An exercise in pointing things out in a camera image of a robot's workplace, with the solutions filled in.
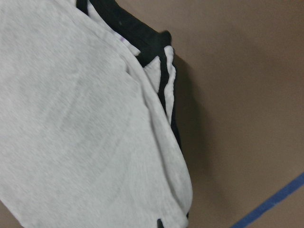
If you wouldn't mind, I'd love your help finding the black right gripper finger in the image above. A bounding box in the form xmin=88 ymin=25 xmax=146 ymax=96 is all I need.
xmin=157 ymin=218 xmax=164 ymax=228

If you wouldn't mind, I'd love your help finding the grey cartoon print t-shirt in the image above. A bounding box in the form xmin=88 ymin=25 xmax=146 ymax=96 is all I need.
xmin=0 ymin=0 xmax=192 ymax=228

